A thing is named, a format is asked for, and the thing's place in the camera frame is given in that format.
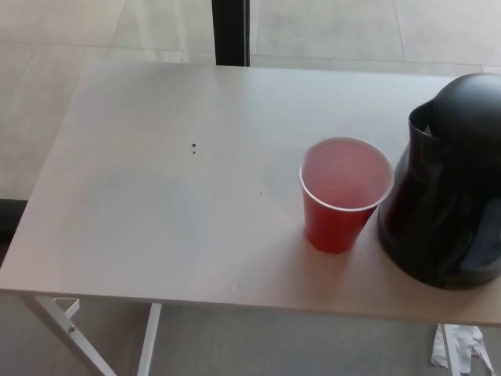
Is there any black vertical post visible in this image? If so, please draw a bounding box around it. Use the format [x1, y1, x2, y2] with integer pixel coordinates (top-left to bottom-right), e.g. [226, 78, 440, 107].
[211, 0, 252, 67]

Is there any red plastic cup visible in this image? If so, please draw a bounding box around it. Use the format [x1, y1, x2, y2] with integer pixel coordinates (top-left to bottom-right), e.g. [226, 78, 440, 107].
[297, 136, 395, 255]

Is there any black electric kettle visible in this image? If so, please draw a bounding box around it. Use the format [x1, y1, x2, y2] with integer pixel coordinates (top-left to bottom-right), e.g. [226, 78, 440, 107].
[377, 72, 501, 291]

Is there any crumpled white paper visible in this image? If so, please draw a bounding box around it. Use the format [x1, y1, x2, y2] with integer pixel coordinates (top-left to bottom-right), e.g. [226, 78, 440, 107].
[430, 324, 496, 376]

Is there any white thin table leg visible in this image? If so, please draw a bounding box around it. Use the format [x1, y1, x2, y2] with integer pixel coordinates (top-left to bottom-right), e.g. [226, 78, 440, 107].
[440, 323, 462, 376]

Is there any white straight table leg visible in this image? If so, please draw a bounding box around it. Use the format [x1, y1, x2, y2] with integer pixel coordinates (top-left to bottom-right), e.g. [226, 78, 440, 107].
[135, 303, 163, 376]

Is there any white diagonal table leg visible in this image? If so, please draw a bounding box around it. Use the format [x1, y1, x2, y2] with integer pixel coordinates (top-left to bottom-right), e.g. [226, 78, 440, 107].
[21, 295, 107, 376]

